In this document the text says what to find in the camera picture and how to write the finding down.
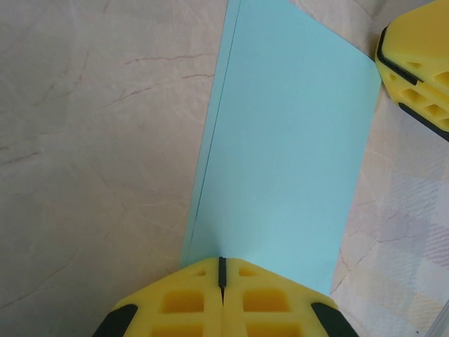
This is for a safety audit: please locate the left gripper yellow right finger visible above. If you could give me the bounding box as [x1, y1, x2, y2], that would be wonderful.
[221, 257, 359, 337]

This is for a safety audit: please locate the aluminium table side rail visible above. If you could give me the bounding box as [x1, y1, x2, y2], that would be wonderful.
[426, 308, 449, 337]

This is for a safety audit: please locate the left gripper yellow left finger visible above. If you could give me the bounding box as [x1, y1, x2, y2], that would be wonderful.
[91, 257, 225, 337]

